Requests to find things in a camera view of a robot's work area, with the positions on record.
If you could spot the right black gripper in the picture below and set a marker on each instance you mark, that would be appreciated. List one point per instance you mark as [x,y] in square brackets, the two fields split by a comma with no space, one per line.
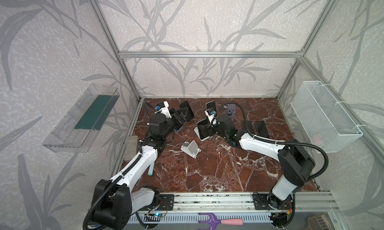
[212,128]

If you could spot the teal silicone spatula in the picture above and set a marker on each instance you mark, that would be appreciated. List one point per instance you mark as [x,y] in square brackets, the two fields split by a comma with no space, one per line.
[151,169]

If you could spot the purple pink fork tool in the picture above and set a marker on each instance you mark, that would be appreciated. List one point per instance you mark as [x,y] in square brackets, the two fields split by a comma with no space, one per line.
[213,221]

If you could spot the black phone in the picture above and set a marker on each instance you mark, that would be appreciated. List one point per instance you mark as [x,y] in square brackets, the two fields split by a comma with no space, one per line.
[262,130]
[204,128]
[247,126]
[186,111]
[211,106]

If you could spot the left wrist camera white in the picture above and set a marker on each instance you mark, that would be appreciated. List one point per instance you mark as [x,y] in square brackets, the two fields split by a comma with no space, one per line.
[163,108]

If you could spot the aluminium mounting rail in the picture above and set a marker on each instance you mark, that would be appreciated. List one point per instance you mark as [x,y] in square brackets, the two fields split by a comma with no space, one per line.
[220,202]

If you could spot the white wire mesh basket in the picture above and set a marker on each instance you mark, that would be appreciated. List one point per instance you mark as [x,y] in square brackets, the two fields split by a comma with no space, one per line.
[324,119]

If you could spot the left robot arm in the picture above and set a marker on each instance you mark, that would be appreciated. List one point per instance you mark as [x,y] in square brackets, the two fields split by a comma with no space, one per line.
[123,182]

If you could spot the white phone stand front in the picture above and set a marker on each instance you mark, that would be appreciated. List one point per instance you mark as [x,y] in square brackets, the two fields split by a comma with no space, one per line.
[191,149]

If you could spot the black phone on white stand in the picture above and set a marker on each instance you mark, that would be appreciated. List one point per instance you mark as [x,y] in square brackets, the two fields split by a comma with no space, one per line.
[204,128]

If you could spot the clear plastic wall tray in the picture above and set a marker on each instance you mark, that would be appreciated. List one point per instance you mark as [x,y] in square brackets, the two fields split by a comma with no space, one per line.
[79,128]

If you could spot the white phone stand centre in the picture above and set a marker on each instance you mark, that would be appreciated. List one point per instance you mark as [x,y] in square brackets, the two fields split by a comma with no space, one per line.
[196,130]

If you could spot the white phone stand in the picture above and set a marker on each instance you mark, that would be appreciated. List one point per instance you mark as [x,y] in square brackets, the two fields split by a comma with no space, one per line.
[196,130]
[191,149]

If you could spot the purple round phone stand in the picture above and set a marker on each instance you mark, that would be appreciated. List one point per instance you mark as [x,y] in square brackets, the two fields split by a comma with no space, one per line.
[231,110]

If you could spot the grey stand far left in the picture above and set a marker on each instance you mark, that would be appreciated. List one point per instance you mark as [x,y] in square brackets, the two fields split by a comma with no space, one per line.
[179,129]

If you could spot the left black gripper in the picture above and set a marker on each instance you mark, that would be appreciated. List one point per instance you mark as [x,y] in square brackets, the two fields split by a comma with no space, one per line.
[177,117]

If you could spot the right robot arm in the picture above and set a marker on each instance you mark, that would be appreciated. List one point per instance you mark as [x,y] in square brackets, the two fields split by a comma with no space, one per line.
[296,163]

